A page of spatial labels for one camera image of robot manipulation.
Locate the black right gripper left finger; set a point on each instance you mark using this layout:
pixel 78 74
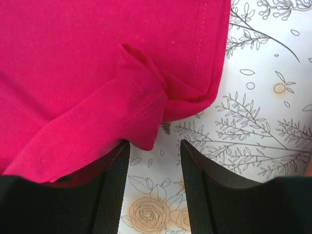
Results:
pixel 88 201

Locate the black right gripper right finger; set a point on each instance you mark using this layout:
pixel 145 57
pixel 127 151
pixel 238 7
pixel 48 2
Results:
pixel 222 202

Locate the pink t-shirt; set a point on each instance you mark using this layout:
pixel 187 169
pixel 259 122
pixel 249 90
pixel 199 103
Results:
pixel 79 76

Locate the floral patterned table mat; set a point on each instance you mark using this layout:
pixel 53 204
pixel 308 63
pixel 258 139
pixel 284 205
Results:
pixel 259 127

